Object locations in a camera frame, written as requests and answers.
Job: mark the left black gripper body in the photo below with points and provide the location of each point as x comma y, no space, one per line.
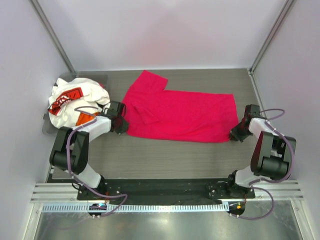
120,116

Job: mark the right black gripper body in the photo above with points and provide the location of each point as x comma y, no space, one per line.
248,131

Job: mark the pink t shirt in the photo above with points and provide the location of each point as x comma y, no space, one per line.
154,112

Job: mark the clear plastic bin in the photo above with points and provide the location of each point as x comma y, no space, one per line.
99,76

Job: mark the white t shirt red print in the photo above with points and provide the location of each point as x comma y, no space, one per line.
69,99

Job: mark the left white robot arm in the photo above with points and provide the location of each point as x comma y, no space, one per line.
70,151

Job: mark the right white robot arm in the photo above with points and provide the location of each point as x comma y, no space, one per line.
273,156

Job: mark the orange t shirt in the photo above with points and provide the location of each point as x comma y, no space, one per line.
84,118

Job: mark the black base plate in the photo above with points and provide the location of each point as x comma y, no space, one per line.
175,192

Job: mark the left aluminium frame post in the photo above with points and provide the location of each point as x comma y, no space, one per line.
52,35

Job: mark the aluminium frame post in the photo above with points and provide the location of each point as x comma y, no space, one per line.
280,19
52,35

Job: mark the aluminium front rail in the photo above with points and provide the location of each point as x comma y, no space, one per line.
288,190

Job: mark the white slotted cable duct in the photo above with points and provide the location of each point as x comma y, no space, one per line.
105,208

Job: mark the right aluminium frame post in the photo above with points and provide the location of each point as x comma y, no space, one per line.
280,19

